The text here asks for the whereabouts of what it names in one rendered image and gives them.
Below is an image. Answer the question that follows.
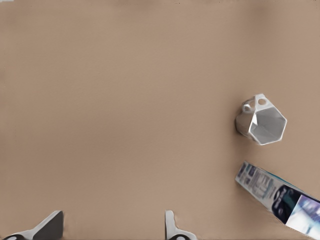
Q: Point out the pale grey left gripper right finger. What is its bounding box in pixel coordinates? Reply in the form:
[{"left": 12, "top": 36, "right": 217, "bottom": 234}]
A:
[{"left": 164, "top": 210, "right": 198, "bottom": 240}]

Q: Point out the blue and white toothpaste box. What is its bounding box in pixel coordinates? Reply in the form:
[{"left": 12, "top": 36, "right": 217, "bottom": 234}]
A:
[{"left": 234, "top": 161, "right": 320, "bottom": 240}]

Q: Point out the white hexagonal cup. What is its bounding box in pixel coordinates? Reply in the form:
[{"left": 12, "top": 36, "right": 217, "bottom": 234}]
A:
[{"left": 234, "top": 93, "right": 288, "bottom": 146}]

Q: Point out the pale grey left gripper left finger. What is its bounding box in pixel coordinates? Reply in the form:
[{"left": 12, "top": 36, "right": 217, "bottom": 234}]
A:
[{"left": 0, "top": 210, "right": 65, "bottom": 240}]

